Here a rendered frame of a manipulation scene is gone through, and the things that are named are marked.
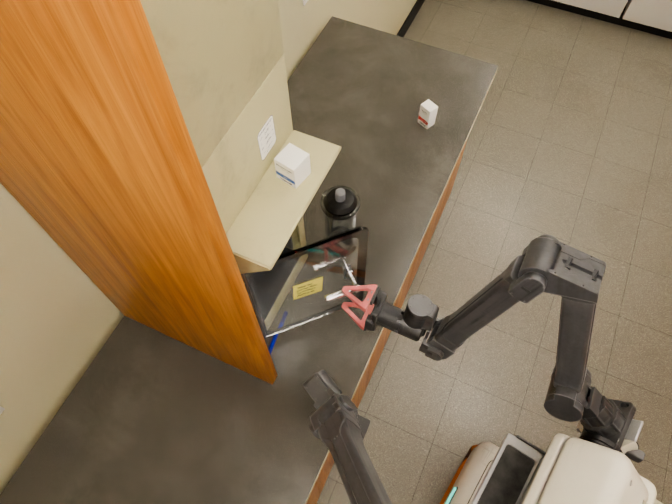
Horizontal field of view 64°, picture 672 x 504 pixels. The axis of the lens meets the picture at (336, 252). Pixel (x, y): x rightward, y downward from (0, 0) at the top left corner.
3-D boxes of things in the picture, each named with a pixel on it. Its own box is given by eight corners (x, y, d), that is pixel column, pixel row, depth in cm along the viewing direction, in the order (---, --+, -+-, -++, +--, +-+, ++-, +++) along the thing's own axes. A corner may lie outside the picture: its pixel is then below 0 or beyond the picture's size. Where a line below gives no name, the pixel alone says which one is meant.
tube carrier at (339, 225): (315, 239, 167) (312, 200, 148) (341, 219, 170) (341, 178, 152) (339, 262, 163) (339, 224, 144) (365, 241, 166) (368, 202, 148)
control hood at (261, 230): (226, 271, 110) (216, 247, 101) (297, 157, 124) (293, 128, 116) (275, 292, 108) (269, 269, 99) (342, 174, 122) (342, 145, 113)
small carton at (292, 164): (276, 177, 109) (273, 158, 104) (292, 161, 111) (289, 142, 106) (296, 189, 108) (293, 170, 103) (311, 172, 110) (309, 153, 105)
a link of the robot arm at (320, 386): (317, 440, 101) (350, 409, 100) (281, 392, 105) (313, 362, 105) (336, 437, 112) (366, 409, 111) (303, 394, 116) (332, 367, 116)
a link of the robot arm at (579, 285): (605, 288, 83) (616, 243, 88) (515, 270, 89) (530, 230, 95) (581, 426, 113) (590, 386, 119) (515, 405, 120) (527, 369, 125)
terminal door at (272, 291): (260, 337, 147) (234, 271, 112) (362, 298, 153) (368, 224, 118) (261, 339, 147) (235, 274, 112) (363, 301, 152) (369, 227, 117)
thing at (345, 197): (317, 204, 150) (316, 190, 144) (341, 186, 153) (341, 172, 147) (339, 225, 147) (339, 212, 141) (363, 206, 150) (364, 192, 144)
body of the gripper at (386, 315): (380, 289, 125) (409, 302, 123) (377, 306, 134) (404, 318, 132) (369, 313, 122) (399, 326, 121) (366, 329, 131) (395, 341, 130)
